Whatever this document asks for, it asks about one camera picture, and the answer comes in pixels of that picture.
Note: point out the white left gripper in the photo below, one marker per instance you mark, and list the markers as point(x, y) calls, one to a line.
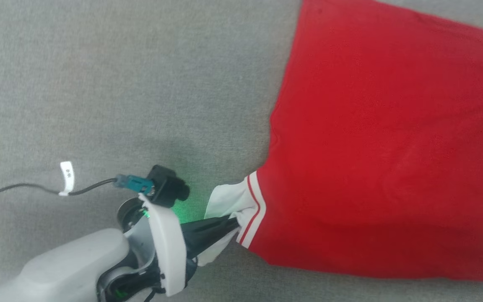
point(168, 243)

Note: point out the red shirt with white trim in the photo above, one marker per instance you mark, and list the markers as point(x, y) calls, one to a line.
point(392, 126)

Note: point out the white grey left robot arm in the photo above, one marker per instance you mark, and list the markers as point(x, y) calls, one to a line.
point(69, 264)

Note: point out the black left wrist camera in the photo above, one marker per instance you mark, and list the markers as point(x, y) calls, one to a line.
point(168, 186)

